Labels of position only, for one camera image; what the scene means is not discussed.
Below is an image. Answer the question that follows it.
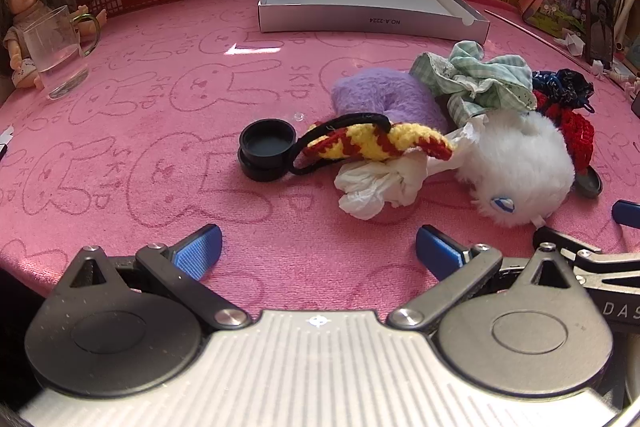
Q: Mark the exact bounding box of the red knitted scrunchie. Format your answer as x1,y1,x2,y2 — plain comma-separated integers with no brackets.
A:
534,90,594,173

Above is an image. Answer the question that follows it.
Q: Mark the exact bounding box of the white plastic bag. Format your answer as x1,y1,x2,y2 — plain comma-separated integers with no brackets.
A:
334,115,488,220

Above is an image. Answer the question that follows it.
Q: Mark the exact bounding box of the white fluffy scrunchie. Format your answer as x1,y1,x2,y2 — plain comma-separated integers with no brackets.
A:
457,109,575,228

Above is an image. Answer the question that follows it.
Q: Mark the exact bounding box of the black round small jar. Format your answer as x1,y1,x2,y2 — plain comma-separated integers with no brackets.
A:
238,118,297,182

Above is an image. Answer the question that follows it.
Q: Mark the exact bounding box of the dark blue patterned scrunchie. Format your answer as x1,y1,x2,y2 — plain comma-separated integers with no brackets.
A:
532,69,594,114

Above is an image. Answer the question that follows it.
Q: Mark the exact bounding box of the yellow red crochet scrunchie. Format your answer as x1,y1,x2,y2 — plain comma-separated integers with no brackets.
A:
303,122,454,161

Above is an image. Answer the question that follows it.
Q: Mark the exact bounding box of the purple fluffy scrunchie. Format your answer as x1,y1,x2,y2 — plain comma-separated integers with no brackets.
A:
331,68,449,134

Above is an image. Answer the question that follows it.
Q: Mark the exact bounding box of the green checked fabric scrunchie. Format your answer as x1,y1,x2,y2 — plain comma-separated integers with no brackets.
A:
409,40,537,127

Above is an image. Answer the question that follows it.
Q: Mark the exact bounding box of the black jar lid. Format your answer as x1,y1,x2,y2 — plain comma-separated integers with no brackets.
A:
574,166,603,199

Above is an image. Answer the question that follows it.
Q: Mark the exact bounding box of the pink rabbit print mat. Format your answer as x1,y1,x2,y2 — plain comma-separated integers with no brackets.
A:
0,0,640,323

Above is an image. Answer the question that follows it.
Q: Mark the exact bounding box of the white origami paper figure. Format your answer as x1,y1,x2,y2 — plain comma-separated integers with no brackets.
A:
554,31,585,57

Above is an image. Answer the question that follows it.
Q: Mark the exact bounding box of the black smartphone standing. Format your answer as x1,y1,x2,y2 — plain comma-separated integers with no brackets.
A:
586,0,615,69

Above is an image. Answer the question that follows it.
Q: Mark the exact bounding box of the metal rod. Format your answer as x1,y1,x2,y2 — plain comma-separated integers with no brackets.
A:
484,9,598,76

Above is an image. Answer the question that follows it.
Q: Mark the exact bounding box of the clear glass mug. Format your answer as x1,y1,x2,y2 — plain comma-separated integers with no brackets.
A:
24,6,101,100

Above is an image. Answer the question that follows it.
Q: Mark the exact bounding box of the brown haired doll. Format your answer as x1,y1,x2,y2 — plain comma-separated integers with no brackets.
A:
1,0,107,91

